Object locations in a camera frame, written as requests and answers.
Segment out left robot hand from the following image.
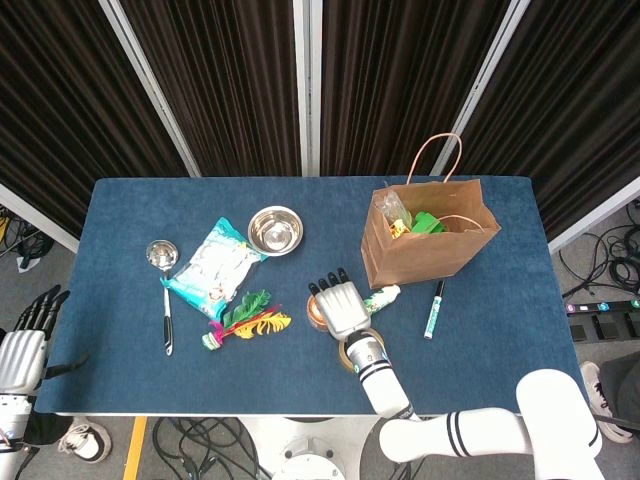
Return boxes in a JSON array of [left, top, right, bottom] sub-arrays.
[[0, 284, 91, 394]]

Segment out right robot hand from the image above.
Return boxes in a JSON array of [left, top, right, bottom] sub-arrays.
[[307, 268, 374, 342]]

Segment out clear tub rubber bands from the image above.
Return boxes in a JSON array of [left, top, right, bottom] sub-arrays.
[[306, 293, 331, 332]]

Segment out brown packing tape roll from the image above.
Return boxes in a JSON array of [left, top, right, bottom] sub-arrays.
[[338, 327, 387, 374]]

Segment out bundle of clear straws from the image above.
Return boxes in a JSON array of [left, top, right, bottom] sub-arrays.
[[374, 192, 409, 227]]

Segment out green plastic block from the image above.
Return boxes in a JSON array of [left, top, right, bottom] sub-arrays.
[[409, 210, 449, 235]]

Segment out brown paper bag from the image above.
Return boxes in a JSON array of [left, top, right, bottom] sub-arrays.
[[360, 132, 502, 291]]

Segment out teal snack packet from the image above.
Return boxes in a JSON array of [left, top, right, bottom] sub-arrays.
[[159, 216, 270, 323]]

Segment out white tube green print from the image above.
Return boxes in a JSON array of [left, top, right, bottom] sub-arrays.
[[362, 283, 402, 315]]

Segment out colourful feather shuttlecock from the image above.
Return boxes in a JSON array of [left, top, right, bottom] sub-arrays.
[[201, 288, 293, 351]]

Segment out green white marker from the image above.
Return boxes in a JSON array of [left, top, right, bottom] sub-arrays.
[[423, 280, 446, 341]]

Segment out steel bowl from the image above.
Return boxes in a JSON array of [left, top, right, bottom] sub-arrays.
[[246, 205, 305, 258]]

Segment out white sneaker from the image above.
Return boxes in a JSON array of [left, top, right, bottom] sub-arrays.
[[57, 418, 112, 464]]

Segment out white table base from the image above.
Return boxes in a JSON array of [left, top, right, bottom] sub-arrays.
[[239, 415, 381, 480]]

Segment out pink white shoe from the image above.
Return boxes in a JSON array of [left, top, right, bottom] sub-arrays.
[[579, 360, 634, 444]]

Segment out person's dark trouser leg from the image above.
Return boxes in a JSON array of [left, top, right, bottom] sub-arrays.
[[599, 357, 640, 431]]

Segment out white partition frame post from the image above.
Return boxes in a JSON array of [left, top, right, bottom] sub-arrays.
[[430, 0, 532, 176], [0, 183, 80, 255], [547, 175, 640, 255], [98, 0, 203, 178], [292, 0, 324, 177]]

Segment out steel ladle black handle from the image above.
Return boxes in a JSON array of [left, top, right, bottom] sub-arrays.
[[145, 239, 180, 358]]

